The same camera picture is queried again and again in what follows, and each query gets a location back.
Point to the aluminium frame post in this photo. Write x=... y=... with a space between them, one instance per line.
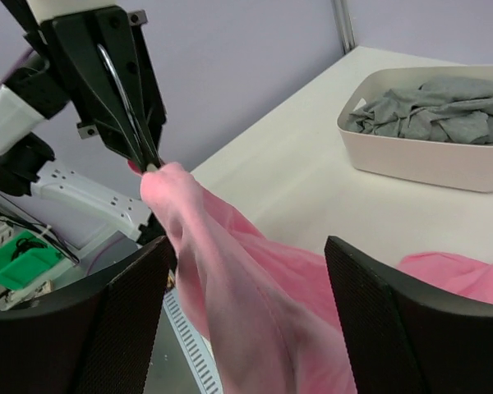
x=344 y=25

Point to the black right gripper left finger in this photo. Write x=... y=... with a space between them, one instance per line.
x=93 y=336

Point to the grey crumpled clothes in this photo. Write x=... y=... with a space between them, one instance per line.
x=449 y=109

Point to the green plastic bin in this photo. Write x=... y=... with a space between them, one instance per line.
x=24 y=258

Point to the white plastic basket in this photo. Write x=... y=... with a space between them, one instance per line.
x=459 y=166

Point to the beige hanger with metal hook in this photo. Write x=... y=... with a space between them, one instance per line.
x=141 y=147

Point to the white slotted cable duct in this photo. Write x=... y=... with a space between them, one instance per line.
x=196 y=351

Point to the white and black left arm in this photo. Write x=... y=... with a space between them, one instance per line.
x=43 y=163

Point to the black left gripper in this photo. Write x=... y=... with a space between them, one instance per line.
x=72 y=43

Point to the pink t shirt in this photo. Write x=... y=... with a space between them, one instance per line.
x=268 y=309

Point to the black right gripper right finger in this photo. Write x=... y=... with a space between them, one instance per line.
x=404 y=335

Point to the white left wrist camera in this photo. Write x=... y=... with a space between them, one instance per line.
x=17 y=119

